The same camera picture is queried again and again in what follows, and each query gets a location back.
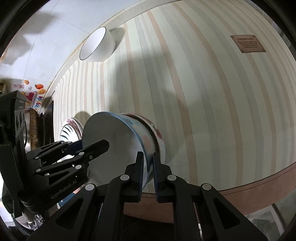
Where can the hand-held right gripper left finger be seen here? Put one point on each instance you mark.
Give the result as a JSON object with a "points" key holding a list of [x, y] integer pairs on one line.
{"points": [[140, 171]]}

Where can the white plate with blue stripes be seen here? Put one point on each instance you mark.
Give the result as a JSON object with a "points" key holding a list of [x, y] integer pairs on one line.
{"points": [[67, 133]]}

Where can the white plate with pink flowers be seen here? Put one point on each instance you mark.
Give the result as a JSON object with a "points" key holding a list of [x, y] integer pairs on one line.
{"points": [[74, 121]]}

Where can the white bowl with dark rim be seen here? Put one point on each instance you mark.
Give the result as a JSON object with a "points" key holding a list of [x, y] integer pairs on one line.
{"points": [[101, 46]]}

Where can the white bowl with red flowers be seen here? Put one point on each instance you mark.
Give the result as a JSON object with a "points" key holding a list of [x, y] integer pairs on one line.
{"points": [[160, 141]]}

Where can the white bowl with blue rim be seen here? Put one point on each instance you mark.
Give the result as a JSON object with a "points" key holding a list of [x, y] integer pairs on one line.
{"points": [[104, 127]]}

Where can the colourful wall stickers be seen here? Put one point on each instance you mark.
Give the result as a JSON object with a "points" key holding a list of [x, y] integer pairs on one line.
{"points": [[38, 86]]}

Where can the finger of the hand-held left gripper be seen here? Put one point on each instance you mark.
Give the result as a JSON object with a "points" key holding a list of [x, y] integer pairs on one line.
{"points": [[97, 147], [57, 148]]}

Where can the striped cat print table cloth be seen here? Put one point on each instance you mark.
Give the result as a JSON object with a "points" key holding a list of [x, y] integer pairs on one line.
{"points": [[208, 104]]}

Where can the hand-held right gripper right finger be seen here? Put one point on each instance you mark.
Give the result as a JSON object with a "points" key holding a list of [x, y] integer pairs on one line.
{"points": [[155, 176]]}

